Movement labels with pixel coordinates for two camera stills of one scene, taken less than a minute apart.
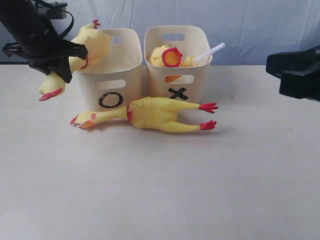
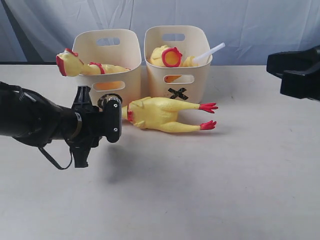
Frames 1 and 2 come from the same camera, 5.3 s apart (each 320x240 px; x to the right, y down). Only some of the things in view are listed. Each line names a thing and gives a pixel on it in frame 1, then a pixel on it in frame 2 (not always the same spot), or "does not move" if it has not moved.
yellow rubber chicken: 97,44 → 71,65
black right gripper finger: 276,63 does not move
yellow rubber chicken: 150,112 does not move
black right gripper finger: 303,84 does not move
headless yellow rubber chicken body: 165,56 does not move
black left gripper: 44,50 → 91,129
